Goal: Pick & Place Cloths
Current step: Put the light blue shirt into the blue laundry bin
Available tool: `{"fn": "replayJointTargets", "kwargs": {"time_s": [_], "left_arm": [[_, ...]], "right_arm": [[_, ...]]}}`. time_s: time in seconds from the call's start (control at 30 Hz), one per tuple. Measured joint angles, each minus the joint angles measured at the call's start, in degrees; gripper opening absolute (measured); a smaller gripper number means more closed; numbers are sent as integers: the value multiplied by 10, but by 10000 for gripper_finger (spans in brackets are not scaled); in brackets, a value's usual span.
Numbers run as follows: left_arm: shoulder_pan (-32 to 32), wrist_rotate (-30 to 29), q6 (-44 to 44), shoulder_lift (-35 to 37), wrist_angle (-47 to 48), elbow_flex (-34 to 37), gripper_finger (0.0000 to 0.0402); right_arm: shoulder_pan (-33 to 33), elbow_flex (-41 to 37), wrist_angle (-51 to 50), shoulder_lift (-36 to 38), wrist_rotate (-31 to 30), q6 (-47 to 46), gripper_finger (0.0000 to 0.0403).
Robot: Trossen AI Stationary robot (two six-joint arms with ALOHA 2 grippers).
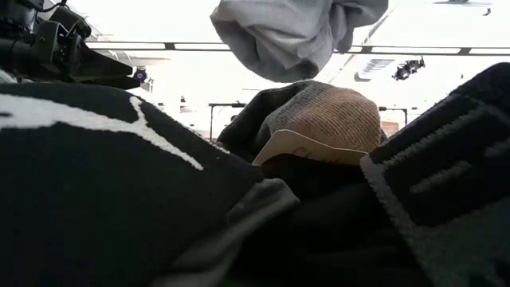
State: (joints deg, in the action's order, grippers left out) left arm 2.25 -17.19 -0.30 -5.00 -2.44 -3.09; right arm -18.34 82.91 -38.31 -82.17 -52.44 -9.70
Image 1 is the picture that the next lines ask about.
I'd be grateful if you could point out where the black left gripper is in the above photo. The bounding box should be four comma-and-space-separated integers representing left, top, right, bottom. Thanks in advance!
33, 6, 141, 91

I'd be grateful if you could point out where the light blue shirt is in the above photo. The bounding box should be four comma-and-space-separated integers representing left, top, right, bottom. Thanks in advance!
210, 0, 390, 84

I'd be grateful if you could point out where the grey and tan sock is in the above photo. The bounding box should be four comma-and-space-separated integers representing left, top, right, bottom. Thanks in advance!
217, 79, 386, 164

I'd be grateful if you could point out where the black underwear striped waistband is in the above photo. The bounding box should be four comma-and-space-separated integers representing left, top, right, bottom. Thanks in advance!
222, 61, 510, 287

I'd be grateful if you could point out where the ceiling light strip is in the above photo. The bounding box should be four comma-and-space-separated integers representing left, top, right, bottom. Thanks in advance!
85, 41, 510, 56

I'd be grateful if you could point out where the ceiling spotlight cluster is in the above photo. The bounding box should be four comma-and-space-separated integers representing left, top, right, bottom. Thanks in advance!
392, 57, 426, 82

